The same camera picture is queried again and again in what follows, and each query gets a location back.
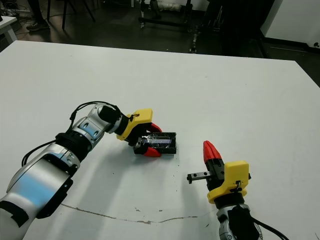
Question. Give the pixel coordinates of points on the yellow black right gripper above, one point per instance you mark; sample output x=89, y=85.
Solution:
x=236, y=177

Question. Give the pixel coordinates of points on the low white table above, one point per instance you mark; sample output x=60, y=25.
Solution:
x=7, y=27

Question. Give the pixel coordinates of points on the white cabinet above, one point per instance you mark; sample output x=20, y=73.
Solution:
x=290, y=20

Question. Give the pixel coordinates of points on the black folded tripods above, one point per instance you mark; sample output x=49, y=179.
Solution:
x=215, y=20

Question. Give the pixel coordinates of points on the person with brown shoes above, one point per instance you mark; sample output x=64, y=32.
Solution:
x=37, y=25

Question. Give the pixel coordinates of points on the black box lid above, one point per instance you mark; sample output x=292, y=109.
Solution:
x=167, y=150

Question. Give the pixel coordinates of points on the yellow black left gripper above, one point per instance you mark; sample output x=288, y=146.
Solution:
x=140, y=116

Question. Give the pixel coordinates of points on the black metal chair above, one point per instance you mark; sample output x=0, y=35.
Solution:
x=65, y=12

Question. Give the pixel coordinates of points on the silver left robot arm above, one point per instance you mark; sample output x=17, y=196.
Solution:
x=37, y=180

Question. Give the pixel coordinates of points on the white crumpled sheet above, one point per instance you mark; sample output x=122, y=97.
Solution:
x=170, y=6

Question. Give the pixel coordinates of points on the black wheeled cart frame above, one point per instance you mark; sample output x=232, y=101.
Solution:
x=165, y=23

